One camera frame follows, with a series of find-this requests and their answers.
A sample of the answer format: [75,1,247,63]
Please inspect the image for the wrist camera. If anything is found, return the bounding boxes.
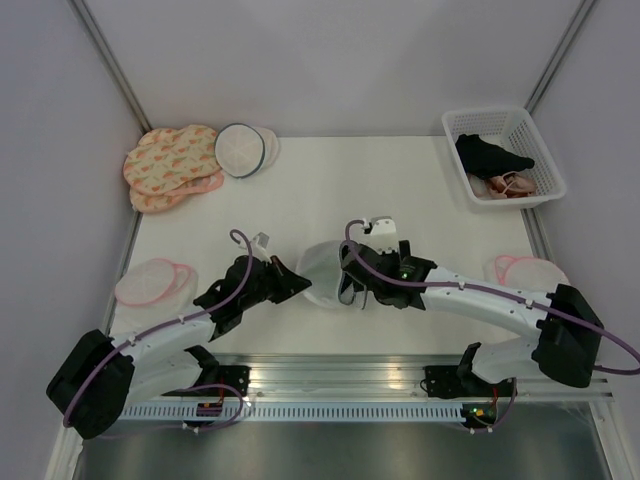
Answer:
[250,232,271,262]
[361,216,399,255]

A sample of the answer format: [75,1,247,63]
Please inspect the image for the pink-trim mesh bag right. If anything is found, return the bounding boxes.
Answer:
[483,255,571,292]

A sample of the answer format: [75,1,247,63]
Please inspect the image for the floral laundry bag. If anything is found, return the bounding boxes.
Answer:
[123,125,220,196]
[129,187,186,214]

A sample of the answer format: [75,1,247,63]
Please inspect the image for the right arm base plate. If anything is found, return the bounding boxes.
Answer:
[421,365,514,400]

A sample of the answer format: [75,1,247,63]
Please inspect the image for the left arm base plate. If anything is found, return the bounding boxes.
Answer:
[163,365,251,398]

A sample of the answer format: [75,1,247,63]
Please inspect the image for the aluminium rail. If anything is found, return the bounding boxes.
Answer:
[69,352,616,401]

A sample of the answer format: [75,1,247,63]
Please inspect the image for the black bra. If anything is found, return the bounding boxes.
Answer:
[455,134,535,180]

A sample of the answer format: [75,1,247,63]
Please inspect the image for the blue-zip mesh laundry bag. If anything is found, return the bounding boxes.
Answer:
[295,240,359,309]

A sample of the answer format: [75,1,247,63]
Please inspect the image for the white plastic basket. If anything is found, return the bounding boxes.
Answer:
[442,106,566,212]

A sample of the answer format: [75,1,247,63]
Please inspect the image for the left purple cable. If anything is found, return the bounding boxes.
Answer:
[62,229,253,440]

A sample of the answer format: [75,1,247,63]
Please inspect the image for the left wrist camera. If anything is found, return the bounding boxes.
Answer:
[250,232,271,262]

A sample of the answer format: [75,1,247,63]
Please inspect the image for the pink-trim mesh bag left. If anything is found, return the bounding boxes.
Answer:
[114,258,198,308]

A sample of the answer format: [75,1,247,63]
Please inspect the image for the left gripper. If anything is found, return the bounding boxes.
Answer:
[240,255,311,311]

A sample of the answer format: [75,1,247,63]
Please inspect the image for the pink bra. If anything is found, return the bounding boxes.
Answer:
[485,171,537,199]

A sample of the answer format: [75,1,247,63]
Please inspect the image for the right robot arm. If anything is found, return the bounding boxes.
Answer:
[340,241,603,395]

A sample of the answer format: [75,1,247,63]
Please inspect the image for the white mesh bag behind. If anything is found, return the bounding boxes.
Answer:
[255,127,280,170]

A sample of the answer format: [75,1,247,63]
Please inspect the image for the pink-trim mesh bag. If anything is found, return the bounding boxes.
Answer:
[114,258,198,308]
[483,255,571,292]

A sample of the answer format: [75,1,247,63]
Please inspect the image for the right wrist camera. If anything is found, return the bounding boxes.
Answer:
[361,216,399,255]

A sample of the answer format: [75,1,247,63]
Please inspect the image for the floral laundry bag bottom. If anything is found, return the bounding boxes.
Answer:
[129,187,186,214]

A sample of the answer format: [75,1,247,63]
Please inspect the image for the floral laundry bag top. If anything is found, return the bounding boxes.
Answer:
[123,125,220,196]

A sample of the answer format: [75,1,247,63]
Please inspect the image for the white slotted cable duct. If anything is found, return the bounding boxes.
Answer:
[120,400,464,423]

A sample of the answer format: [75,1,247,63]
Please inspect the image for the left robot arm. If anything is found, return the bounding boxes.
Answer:
[46,255,312,440]

